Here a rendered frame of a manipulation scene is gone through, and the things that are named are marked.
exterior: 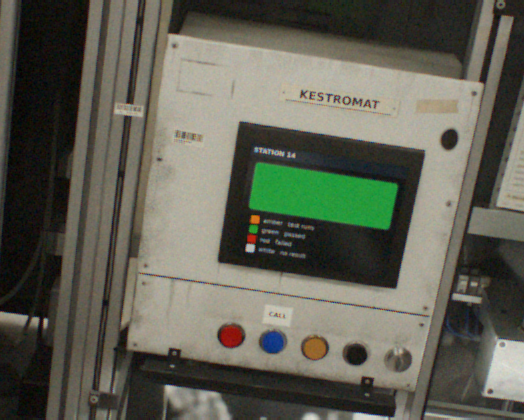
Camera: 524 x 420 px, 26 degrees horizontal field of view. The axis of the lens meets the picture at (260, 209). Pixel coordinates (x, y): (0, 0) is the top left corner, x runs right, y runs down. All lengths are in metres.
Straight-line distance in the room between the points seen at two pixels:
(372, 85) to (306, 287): 0.30
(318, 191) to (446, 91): 0.21
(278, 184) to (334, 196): 0.08
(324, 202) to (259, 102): 0.16
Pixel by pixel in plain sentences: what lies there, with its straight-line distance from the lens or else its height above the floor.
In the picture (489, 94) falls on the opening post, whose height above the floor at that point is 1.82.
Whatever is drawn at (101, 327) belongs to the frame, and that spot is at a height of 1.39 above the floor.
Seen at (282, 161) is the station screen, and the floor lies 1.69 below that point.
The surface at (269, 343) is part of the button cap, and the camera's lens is 1.61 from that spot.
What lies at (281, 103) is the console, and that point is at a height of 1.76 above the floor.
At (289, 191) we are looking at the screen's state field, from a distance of 1.51.
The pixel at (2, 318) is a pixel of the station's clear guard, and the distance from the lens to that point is 1.69.
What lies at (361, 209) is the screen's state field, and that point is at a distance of 1.52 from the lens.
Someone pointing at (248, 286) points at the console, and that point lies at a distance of 1.58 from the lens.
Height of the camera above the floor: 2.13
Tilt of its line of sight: 20 degrees down
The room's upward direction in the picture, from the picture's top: 9 degrees clockwise
